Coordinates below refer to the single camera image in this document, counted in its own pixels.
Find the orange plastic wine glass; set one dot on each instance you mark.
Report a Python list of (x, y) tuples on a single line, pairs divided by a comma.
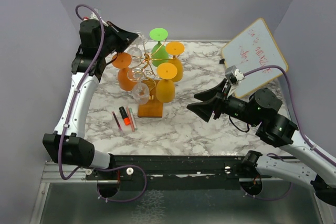
[(122, 62)]

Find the green white pen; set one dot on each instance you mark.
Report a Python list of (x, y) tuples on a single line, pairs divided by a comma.
[(131, 120)]

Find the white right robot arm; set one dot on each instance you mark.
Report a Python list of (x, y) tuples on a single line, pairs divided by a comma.
[(317, 171)]

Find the yellow-framed whiteboard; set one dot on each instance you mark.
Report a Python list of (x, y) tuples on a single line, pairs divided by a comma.
[(252, 48)]

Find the pink pen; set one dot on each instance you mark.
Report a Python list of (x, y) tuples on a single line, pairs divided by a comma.
[(117, 121)]

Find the orange highlighter marker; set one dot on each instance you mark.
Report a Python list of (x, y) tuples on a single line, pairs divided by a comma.
[(124, 116)]

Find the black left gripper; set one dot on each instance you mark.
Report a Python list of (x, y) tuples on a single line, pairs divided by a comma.
[(124, 38)]

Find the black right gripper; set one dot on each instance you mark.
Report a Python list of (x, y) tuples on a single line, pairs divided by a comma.
[(205, 109)]

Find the wooden rack base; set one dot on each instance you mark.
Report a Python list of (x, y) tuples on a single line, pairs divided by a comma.
[(153, 108)]

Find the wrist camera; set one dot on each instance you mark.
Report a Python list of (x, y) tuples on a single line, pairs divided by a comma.
[(96, 16), (234, 77)]

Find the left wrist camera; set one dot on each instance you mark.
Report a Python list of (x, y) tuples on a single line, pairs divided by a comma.
[(96, 16)]

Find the gold wire glass rack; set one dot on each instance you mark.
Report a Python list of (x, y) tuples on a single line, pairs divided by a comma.
[(145, 62)]

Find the yellow plastic wine glass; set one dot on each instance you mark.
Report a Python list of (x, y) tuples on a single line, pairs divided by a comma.
[(175, 49)]

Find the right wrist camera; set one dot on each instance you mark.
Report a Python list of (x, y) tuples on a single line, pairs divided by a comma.
[(234, 77)]

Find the clear wine glass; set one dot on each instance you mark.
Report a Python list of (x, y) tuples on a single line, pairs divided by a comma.
[(140, 91), (134, 49)]

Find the green plastic wine glass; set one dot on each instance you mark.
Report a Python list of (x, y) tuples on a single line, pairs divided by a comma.
[(159, 54)]

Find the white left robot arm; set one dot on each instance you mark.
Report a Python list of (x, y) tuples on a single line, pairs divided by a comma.
[(67, 144)]

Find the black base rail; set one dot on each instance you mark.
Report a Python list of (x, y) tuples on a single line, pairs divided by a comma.
[(176, 172)]

